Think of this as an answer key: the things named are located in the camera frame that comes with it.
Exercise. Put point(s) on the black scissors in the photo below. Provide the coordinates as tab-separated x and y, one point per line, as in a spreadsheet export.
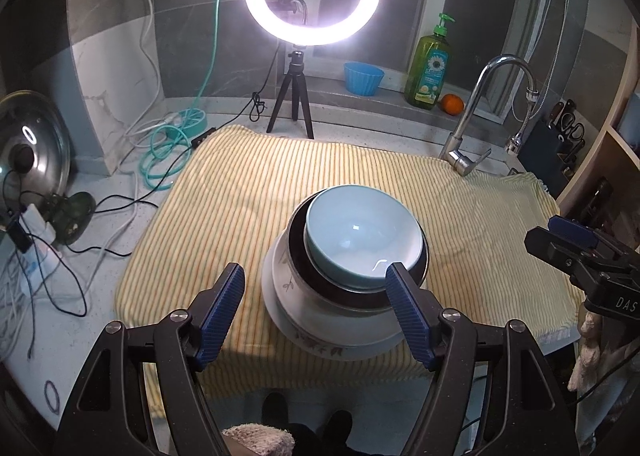
575	133

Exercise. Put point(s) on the pink knit fabric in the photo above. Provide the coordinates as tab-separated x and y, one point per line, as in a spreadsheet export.
260	438

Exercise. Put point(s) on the light blue bowl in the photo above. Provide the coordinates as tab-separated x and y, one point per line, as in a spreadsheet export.
360	231

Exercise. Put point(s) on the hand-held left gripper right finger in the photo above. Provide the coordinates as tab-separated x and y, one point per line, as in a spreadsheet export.
412	316

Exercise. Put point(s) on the dark knife block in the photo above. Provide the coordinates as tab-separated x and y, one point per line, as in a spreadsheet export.
542	156

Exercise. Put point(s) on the yellow striped cloth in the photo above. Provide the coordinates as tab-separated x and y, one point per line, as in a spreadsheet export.
225	196

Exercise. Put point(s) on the black power adapter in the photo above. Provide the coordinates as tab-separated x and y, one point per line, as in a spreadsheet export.
19	236

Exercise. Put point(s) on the round teal power strip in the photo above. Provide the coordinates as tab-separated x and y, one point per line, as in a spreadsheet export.
192	121

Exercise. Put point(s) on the blue ribbed cup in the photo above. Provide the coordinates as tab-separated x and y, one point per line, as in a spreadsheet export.
364	78

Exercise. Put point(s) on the plain steel bowl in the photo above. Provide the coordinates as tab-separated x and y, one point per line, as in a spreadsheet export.
300	256

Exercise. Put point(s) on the green dish soap bottle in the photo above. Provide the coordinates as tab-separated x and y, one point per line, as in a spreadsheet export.
427	76

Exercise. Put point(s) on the person's dark shoe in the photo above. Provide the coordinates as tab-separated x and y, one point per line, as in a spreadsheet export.
339	431

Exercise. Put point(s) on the person's right hand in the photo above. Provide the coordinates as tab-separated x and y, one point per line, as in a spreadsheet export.
587	351

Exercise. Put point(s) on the chrome faucet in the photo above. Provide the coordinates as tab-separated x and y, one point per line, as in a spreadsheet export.
465	161

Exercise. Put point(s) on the white charger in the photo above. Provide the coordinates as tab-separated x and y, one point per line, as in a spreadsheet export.
37	223

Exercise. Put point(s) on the white plate with leaf print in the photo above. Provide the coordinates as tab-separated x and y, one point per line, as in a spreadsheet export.
280	281

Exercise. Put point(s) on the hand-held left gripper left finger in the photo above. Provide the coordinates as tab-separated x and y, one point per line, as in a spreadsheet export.
222	311

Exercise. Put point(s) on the steel pot lid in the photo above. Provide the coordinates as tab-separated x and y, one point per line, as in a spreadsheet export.
45	136

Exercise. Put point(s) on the wooden shelf unit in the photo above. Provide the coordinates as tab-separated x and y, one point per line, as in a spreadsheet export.
612	106

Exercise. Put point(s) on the black gooseneck phone clamp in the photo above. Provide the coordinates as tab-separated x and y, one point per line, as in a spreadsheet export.
292	6

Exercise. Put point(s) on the black tripod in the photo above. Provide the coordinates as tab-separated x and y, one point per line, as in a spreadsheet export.
295	71

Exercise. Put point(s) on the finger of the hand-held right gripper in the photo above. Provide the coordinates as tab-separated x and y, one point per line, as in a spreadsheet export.
560	251
570	228

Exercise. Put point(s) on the orange fruit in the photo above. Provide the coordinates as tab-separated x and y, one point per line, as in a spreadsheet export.
452	104

